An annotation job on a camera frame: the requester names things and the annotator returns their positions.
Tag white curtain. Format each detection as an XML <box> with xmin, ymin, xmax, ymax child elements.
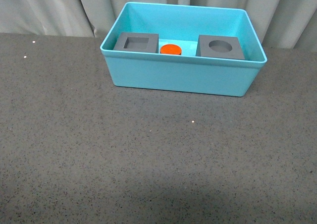
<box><xmin>0</xmin><ymin>0</ymin><xmax>317</xmax><ymax>52</ymax></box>

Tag gray cube square hole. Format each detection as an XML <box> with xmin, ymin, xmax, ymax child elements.
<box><xmin>113</xmin><ymin>32</ymin><xmax>159</xmax><ymax>54</ymax></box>

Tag blue plastic box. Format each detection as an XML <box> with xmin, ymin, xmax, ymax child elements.
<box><xmin>100</xmin><ymin>2</ymin><xmax>267</xmax><ymax>97</ymax></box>

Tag orange cylinder white numbers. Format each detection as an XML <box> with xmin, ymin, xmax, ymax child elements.
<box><xmin>160</xmin><ymin>44</ymin><xmax>182</xmax><ymax>55</ymax></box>

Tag gray cube round hole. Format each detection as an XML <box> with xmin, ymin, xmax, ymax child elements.
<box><xmin>196</xmin><ymin>35</ymin><xmax>245</xmax><ymax>60</ymax></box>

